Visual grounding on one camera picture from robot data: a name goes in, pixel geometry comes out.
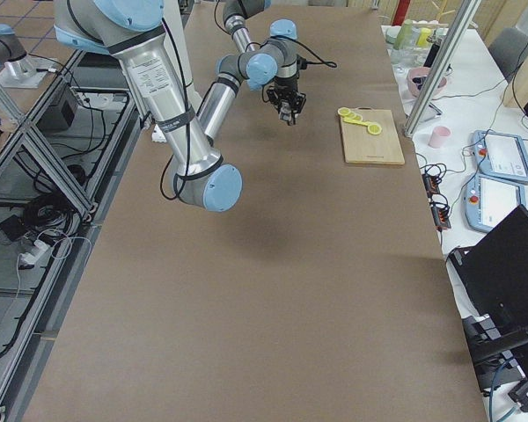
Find lemon slice near handle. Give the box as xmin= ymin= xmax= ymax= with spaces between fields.
xmin=337 ymin=107 xmax=353 ymax=117

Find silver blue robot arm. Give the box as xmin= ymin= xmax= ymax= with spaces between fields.
xmin=197 ymin=1 xmax=306 ymax=143
xmin=54 ymin=1 xmax=242 ymax=212

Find black thermos bottle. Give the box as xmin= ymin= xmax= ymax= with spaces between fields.
xmin=423 ymin=37 xmax=444 ymax=68

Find aluminium frame post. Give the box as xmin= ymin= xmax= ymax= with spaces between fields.
xmin=404 ymin=0 xmax=481 ymax=138

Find upper blue teach pendant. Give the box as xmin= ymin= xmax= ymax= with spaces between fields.
xmin=471 ymin=130 xmax=528 ymax=184

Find lower blue teach pendant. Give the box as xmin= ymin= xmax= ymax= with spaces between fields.
xmin=461 ymin=173 xmax=525 ymax=233

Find blue teach pendant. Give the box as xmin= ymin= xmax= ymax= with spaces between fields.
xmin=461 ymin=173 xmax=525 ymax=233
xmin=471 ymin=130 xmax=528 ymax=184

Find wooden cutting board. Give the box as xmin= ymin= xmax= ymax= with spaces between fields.
xmin=339 ymin=108 xmax=405 ymax=165

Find green tall tumbler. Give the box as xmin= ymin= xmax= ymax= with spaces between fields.
xmin=393 ymin=19 xmax=417 ymax=50

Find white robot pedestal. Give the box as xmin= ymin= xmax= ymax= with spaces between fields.
xmin=149 ymin=0 xmax=203 ymax=144

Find black camera cable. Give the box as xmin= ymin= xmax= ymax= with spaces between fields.
xmin=296 ymin=43 xmax=338 ymax=70

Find pink plastic cup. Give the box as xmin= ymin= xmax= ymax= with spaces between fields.
xmin=428 ymin=126 xmax=451 ymax=149

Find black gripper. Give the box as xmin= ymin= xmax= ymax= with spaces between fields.
xmin=266 ymin=76 xmax=306 ymax=126

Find lemon slice on pick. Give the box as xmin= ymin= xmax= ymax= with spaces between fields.
xmin=367 ymin=124 xmax=382 ymax=135

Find pink bowl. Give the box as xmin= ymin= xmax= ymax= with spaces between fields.
xmin=407 ymin=67 xmax=448 ymax=99

